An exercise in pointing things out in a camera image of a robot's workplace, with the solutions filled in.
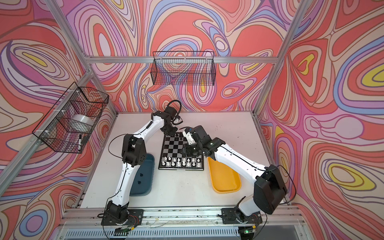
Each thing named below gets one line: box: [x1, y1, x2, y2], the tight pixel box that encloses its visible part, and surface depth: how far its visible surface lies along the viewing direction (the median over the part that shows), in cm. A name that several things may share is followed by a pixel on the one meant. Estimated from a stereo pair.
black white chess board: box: [158, 132, 204, 171], surface depth 93 cm
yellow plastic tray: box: [207, 156, 241, 194], surface depth 86 cm
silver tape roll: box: [70, 114, 94, 126], surface depth 75 cm
